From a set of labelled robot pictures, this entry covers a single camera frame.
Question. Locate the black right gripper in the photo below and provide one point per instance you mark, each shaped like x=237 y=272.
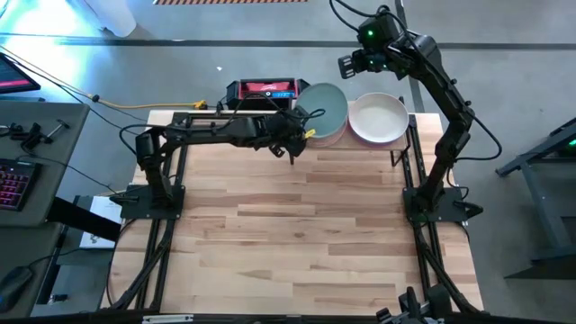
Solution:
x=380 y=60

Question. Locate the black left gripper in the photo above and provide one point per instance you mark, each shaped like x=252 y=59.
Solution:
x=279 y=130

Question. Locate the teal plate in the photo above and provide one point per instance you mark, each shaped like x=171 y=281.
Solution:
x=326 y=108

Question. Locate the cream plate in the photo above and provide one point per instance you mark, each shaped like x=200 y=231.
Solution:
x=378 y=118

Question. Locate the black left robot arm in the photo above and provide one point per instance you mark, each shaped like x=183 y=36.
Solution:
x=202 y=132

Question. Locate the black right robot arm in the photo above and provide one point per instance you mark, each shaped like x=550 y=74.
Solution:
x=450 y=99

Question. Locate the red and black power station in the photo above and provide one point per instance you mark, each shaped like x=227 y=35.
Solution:
x=265 y=90

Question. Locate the white paper sheet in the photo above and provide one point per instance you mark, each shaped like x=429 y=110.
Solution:
x=105 y=209

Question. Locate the white rounded container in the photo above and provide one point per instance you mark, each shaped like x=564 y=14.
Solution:
x=112 y=15

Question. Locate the black clamp device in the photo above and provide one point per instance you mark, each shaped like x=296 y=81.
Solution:
x=438 y=299

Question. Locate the black flat panel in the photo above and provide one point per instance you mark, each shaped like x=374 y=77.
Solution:
x=81 y=220

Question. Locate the grey side desk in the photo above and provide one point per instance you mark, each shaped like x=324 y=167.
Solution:
x=45 y=216

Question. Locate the black desk clamp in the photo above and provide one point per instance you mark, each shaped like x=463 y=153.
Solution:
x=31 y=137

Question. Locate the black table stand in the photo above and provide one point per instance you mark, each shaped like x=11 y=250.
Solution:
x=558 y=234

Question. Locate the backlit black keyboard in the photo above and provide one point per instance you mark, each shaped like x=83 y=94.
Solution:
x=15 y=184

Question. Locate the computer monitor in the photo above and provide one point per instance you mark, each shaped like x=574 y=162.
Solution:
x=15 y=76

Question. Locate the black computer mouse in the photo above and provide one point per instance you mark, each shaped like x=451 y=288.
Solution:
x=13 y=285

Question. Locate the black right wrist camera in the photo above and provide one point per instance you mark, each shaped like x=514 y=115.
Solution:
x=378 y=31

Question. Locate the wooden shelf with black frame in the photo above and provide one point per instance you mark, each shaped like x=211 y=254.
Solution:
x=347 y=145

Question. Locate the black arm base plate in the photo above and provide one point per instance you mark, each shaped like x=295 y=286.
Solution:
x=135 y=211
x=450 y=216

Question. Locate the black table frame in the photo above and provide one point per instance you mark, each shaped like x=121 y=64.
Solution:
x=225 y=320

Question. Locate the silver metal bracket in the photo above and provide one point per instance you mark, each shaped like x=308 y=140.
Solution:
x=166 y=319

